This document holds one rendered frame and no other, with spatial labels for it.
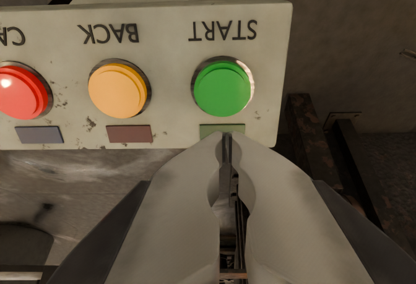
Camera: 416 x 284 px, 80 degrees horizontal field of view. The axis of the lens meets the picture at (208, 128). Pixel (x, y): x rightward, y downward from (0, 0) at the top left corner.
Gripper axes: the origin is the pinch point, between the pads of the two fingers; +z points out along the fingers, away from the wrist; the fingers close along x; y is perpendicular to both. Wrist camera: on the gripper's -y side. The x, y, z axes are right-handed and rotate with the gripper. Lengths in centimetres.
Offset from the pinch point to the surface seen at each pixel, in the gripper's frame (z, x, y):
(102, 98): 5.7, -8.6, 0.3
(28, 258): 115, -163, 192
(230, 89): 5.7, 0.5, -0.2
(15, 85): 5.6, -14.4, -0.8
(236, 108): 5.7, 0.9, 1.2
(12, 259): 109, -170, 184
